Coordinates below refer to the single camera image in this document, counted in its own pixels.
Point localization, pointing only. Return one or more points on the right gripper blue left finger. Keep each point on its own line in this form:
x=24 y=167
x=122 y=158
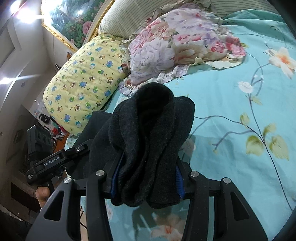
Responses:
x=60 y=217

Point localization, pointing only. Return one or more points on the teal floral bed quilt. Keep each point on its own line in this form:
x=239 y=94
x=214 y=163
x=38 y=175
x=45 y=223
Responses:
x=244 y=123

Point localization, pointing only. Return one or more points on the striped padded headboard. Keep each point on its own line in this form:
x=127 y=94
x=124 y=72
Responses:
x=123 y=18

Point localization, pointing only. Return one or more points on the yellow cartoon print pillow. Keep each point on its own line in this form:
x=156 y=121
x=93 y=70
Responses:
x=85 y=83

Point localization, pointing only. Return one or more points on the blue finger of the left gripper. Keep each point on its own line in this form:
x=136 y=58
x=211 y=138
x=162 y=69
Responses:
x=82 y=149

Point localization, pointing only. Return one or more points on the left human hand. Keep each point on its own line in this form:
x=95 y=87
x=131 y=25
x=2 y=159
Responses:
x=42 y=194

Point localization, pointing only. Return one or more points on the gold framed landscape painting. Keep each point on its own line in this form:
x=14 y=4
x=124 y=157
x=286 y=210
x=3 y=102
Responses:
x=73 y=23

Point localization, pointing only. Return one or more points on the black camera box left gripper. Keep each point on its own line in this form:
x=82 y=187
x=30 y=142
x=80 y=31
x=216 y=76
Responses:
x=39 y=143

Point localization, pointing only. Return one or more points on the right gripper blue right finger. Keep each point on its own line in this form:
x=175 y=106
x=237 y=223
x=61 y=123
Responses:
x=217 y=209

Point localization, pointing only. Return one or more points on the black knit pants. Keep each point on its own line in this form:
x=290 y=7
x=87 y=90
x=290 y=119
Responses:
x=148 y=129

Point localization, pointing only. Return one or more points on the pink floral pillow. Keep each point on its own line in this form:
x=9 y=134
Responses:
x=178 y=36

